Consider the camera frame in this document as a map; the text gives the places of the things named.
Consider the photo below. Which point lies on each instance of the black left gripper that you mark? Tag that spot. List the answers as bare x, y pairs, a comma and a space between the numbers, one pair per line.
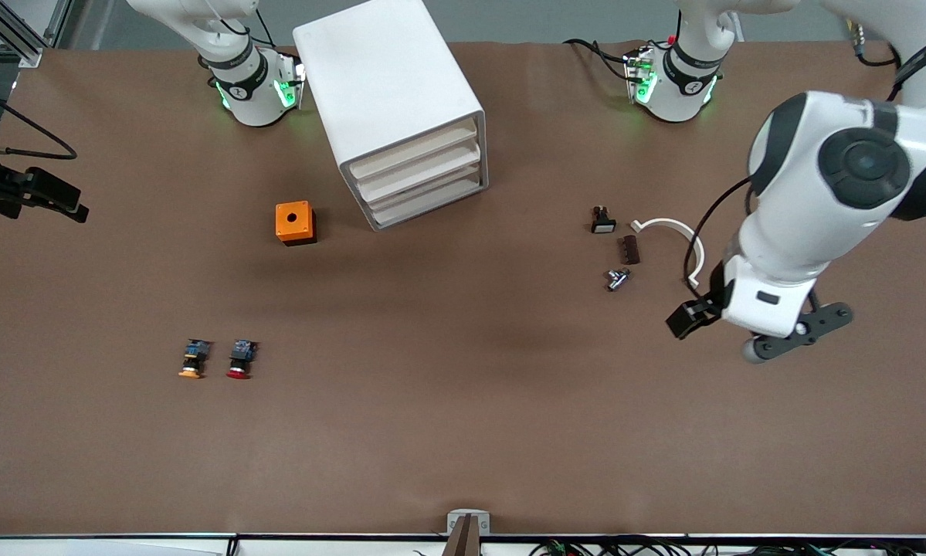
693, 315

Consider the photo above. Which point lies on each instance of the red mushroom push button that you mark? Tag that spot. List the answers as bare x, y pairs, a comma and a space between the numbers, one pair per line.
240, 357

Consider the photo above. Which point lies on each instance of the white plastic drawer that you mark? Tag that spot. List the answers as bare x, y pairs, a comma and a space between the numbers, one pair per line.
429, 195
422, 172
416, 150

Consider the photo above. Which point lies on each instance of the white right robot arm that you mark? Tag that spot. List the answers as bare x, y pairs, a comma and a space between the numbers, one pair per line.
250, 93

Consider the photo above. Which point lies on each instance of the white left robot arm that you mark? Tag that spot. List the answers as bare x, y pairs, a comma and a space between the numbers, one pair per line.
818, 201

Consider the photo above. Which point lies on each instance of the yellow mushroom push button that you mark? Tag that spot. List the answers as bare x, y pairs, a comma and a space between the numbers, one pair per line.
194, 357

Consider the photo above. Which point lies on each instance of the white drawer cabinet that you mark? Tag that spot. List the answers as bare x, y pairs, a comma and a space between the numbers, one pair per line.
385, 77

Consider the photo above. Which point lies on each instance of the brown terminal block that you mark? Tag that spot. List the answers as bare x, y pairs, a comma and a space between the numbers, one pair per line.
631, 250

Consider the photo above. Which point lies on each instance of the silver metal connector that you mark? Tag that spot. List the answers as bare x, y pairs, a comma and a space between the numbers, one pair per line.
617, 279

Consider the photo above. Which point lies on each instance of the brown pole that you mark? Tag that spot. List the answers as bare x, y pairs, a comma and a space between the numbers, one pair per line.
464, 540

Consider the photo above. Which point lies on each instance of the black white rectangular switch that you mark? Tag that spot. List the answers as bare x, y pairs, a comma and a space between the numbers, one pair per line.
603, 224

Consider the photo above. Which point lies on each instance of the orange push-button enclosure box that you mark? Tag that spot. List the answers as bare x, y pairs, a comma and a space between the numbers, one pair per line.
286, 225

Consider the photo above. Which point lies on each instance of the grey metal bracket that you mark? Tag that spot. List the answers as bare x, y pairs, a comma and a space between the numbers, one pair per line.
453, 519

